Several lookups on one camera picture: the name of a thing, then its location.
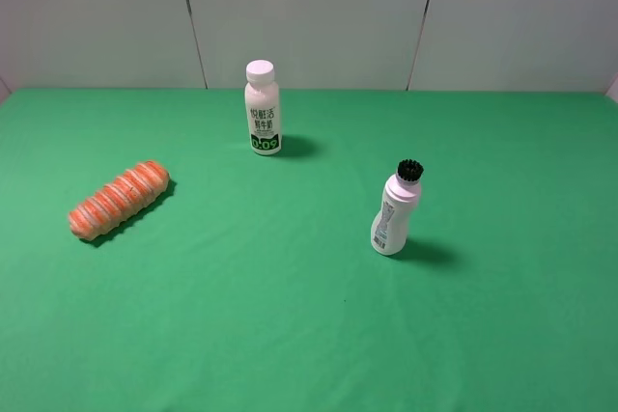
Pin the orange striped bread loaf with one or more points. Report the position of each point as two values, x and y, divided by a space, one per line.
117 201

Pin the white bottle with black brush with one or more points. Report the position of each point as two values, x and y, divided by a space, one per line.
400 197

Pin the white milk bottle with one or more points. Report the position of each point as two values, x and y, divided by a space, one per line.
262 104

